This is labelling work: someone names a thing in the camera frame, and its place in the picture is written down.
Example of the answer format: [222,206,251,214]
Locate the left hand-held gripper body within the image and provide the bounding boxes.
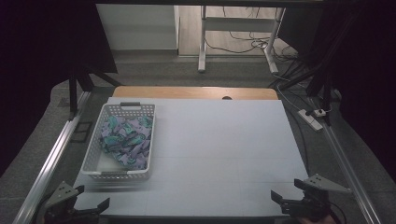
[39,181,94,224]

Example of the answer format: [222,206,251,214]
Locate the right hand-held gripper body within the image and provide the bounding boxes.
[281,173,353,224]

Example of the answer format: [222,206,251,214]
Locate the white plastic perforated basket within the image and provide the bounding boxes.
[79,102,156,182]

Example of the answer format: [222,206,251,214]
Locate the purple and teal patterned cloth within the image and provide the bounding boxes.
[98,114,154,171]

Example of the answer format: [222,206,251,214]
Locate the person's right hand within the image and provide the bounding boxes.
[295,216,338,224]

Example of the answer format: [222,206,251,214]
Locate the white power strip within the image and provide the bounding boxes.
[297,108,324,132]

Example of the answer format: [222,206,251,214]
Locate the white table cover board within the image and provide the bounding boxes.
[73,96,310,217]

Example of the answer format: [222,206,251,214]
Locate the black metal stand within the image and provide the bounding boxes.
[67,63,123,114]
[278,8,362,111]

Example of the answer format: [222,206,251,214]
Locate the black curtain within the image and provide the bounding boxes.
[0,0,119,178]
[278,0,396,183]

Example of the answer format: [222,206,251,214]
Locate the wooden table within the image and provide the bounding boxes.
[111,86,279,101]

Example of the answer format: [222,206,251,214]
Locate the white cabinet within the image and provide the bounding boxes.
[95,4,181,51]

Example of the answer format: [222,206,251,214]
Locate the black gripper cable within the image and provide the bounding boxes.
[329,201,348,224]

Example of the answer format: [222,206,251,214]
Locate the aluminium rail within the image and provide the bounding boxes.
[307,96,375,224]
[12,91,92,224]

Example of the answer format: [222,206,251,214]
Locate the black floor bracket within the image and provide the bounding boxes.
[70,120,93,144]

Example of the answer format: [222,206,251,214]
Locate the grey power strip cable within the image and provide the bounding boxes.
[276,84,304,114]

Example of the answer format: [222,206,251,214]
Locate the black floor cables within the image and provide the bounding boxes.
[204,6,309,90]

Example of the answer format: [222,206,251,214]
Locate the white metal desk frame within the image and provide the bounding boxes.
[197,5,287,75]

